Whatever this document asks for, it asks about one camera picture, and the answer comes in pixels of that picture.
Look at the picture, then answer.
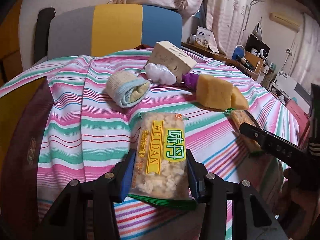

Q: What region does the wall air conditioner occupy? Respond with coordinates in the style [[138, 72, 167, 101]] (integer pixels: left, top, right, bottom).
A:
[[269, 12, 300, 32]]

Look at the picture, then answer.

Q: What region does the large yellow sponge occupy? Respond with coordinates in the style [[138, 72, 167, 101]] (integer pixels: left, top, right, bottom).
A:
[[196, 74, 233, 110]]

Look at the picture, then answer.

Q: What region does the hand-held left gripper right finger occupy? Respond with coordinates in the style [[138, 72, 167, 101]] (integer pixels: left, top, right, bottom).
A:
[[186, 150, 288, 240]]

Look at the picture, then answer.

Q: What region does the small white fan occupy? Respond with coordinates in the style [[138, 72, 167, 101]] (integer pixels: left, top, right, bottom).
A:
[[257, 49, 269, 63]]

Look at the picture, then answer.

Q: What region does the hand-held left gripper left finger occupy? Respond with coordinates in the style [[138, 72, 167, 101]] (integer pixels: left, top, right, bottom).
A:
[[37, 150, 140, 240]]

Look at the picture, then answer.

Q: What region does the clear rice cracker snack packet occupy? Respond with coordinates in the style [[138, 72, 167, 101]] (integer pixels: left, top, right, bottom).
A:
[[128, 112, 198, 210]]

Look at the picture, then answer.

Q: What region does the small yellow sponge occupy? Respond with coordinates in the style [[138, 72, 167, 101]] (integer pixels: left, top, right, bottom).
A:
[[230, 86, 250, 110]]

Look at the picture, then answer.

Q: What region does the green-edged cracker snack packet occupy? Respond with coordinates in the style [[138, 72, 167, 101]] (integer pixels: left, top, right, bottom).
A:
[[226, 109, 265, 155]]

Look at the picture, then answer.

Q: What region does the pink patterned curtain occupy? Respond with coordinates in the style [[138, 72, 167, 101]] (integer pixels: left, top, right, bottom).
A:
[[205, 0, 253, 55]]

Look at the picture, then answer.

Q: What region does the white and blue carton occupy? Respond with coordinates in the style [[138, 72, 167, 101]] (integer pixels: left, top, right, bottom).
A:
[[195, 26, 215, 49]]

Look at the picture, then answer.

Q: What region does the blue round appliance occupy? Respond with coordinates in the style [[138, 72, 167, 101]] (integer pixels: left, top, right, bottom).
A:
[[231, 45, 247, 65]]

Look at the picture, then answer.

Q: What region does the grey yellow blue chair backrest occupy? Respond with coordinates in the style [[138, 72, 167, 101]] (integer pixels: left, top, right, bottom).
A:
[[47, 4, 182, 57]]

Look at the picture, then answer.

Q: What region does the wooden desk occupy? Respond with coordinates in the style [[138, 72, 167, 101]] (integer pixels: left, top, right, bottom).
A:
[[181, 42, 260, 80]]

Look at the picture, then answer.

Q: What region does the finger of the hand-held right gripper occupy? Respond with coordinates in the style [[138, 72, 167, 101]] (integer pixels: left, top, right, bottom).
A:
[[239, 123, 311, 167]]

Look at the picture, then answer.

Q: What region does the white flat board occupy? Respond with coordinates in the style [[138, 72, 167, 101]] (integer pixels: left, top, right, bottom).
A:
[[270, 75, 298, 105]]

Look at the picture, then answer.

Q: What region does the rolled beige and blue sock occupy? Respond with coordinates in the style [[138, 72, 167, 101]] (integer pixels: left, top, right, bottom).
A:
[[105, 71, 150, 108]]

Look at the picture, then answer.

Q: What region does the striped pink and green cloth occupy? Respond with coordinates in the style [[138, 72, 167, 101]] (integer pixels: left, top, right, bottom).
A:
[[0, 48, 312, 240]]

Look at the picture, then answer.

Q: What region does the purple packet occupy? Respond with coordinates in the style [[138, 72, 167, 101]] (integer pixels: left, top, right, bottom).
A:
[[182, 72, 200, 90]]

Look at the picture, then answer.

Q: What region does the white standing pole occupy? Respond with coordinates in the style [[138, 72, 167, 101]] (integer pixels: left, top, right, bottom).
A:
[[240, 0, 265, 48]]

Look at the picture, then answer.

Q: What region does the wooden cabinet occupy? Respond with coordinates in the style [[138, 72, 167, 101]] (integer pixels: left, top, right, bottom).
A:
[[0, 0, 23, 85]]

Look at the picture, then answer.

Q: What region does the white plastic item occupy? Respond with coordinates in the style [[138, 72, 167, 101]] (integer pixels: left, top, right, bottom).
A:
[[145, 63, 177, 84]]

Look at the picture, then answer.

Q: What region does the red fabric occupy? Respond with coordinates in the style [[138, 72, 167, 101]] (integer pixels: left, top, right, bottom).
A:
[[285, 99, 310, 140]]

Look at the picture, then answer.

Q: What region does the beige cardboard box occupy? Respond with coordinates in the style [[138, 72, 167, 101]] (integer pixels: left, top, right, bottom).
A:
[[146, 41, 198, 83]]

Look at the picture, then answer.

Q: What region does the black chair frame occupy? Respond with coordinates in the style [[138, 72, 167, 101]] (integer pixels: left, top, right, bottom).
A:
[[34, 7, 55, 63]]

